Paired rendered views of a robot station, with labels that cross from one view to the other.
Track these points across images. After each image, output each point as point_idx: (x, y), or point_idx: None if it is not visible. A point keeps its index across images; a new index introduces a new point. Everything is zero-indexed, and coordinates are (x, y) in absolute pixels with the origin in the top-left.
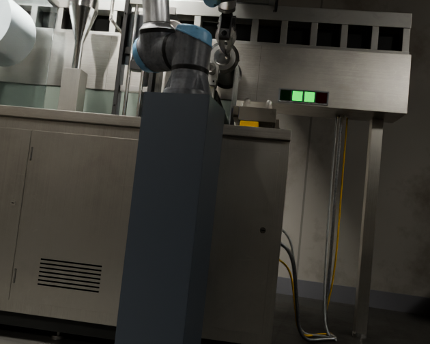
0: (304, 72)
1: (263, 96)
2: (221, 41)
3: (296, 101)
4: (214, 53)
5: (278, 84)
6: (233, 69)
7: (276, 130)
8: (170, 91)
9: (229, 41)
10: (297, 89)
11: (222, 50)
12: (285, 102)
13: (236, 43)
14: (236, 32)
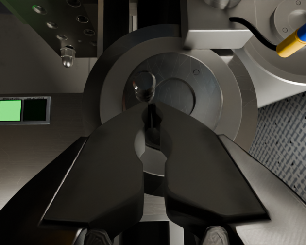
0: None
1: (79, 104)
2: (201, 158)
3: (11, 99)
4: (221, 111)
5: (50, 130)
6: (108, 49)
7: None
8: None
9: (107, 166)
10: (12, 125)
11: (179, 111)
12: (35, 96)
13: (147, 214)
14: (153, 239)
